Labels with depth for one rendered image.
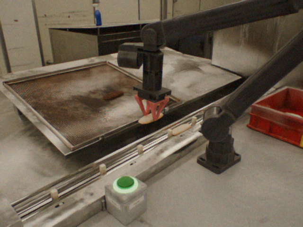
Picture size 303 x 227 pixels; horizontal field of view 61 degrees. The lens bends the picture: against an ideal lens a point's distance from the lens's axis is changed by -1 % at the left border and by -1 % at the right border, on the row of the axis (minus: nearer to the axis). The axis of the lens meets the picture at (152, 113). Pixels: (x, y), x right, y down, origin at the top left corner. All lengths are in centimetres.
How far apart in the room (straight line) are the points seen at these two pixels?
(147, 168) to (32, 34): 369
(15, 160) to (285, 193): 78
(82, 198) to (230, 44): 116
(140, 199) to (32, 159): 42
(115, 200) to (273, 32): 111
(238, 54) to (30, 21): 327
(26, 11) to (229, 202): 386
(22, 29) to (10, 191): 353
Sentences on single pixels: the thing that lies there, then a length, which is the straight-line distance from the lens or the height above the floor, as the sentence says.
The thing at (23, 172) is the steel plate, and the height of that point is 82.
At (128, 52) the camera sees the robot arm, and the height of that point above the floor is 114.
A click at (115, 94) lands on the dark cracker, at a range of 104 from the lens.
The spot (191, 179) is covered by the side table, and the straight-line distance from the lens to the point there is 75.
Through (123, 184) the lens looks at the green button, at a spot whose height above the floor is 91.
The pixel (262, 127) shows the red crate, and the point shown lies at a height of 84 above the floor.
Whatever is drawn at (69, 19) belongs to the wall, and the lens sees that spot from 484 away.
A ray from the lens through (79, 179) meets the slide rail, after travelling 72.
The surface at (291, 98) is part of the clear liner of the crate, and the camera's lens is 129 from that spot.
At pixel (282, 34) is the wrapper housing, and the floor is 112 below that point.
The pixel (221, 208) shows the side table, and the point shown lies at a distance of 68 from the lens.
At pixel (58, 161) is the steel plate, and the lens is 87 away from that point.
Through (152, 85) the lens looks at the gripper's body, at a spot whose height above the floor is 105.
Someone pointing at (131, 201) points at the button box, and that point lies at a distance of 59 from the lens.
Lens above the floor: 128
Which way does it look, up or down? 24 degrees down
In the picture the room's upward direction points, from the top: straight up
